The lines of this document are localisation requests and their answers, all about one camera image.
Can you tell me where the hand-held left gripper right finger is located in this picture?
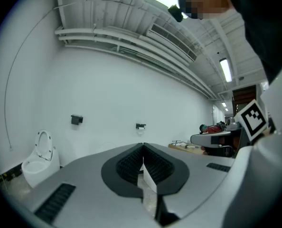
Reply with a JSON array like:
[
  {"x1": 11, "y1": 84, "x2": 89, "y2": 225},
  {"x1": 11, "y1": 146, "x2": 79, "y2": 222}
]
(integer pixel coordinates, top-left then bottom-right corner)
[{"x1": 143, "y1": 142, "x2": 236, "y2": 228}]

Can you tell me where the large brown cardboard box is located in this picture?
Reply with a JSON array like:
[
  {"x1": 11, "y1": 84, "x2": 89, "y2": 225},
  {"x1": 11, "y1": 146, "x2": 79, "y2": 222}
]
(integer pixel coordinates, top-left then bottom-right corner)
[{"x1": 169, "y1": 142, "x2": 207, "y2": 156}]

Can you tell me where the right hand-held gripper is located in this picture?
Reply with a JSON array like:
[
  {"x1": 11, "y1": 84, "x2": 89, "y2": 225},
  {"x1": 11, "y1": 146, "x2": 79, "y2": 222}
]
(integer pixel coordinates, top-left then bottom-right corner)
[{"x1": 190, "y1": 99, "x2": 277, "y2": 157}]

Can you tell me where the black head-worn camera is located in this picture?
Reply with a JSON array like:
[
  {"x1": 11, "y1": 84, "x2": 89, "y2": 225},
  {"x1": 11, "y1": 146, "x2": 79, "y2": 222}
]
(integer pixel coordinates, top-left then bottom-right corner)
[{"x1": 168, "y1": 4, "x2": 184, "y2": 23}]

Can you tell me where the white ceiling air conditioner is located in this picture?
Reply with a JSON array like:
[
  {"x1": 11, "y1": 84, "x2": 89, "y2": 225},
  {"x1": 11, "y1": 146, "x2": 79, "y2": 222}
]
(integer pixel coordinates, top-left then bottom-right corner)
[{"x1": 145, "y1": 22, "x2": 198, "y2": 64}]

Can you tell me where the white egg-shaped toilet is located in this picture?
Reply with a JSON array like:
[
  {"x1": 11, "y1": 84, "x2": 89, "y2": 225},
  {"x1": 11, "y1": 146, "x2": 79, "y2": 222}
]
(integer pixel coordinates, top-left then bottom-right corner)
[{"x1": 21, "y1": 129, "x2": 61, "y2": 189}]

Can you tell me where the row of white ceiling pipes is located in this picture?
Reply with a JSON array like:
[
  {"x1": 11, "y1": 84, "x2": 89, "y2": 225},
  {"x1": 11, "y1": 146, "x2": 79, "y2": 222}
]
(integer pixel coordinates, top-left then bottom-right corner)
[{"x1": 54, "y1": 26, "x2": 219, "y2": 101}]

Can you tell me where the brown wooden door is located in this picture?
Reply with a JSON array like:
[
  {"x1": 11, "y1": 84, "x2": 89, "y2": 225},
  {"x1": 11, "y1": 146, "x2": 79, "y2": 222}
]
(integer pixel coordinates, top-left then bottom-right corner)
[{"x1": 232, "y1": 85, "x2": 257, "y2": 115}]

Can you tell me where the person's black shirt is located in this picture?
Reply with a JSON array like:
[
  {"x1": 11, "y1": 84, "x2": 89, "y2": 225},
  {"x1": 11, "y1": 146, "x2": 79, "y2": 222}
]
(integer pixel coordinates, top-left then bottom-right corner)
[{"x1": 223, "y1": 0, "x2": 282, "y2": 85}]

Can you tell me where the thin grey wall cable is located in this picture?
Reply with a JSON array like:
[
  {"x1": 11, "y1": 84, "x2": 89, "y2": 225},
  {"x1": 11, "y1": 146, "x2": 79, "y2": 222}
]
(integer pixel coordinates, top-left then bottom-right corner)
[{"x1": 4, "y1": 5, "x2": 68, "y2": 152}]

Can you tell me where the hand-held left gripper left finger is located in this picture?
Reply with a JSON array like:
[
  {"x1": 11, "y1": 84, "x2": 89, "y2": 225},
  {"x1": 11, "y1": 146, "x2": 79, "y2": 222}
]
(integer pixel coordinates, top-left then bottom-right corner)
[{"x1": 11, "y1": 142, "x2": 161, "y2": 228}]

